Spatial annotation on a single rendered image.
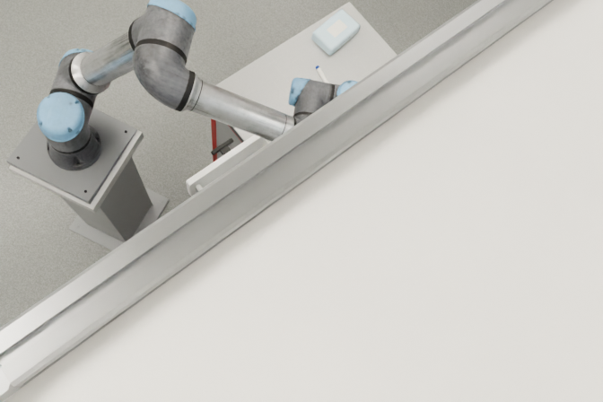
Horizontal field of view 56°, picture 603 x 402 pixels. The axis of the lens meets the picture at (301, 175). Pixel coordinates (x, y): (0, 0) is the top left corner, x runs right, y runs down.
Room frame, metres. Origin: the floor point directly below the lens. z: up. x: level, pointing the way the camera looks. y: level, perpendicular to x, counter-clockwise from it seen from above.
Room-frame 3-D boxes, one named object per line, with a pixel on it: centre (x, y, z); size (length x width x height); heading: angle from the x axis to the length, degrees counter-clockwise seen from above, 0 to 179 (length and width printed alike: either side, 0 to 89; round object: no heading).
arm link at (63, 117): (0.44, 0.65, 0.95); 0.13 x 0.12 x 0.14; 12
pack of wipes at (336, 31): (1.13, 0.07, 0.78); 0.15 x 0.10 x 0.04; 156
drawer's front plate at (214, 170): (0.53, 0.21, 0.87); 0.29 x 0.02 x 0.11; 149
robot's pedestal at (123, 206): (0.42, 0.66, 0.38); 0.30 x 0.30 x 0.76; 86
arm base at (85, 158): (0.43, 0.65, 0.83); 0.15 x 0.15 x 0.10
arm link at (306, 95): (0.69, 0.05, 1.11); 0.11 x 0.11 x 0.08; 12
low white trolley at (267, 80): (0.88, -0.02, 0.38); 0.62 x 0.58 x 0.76; 149
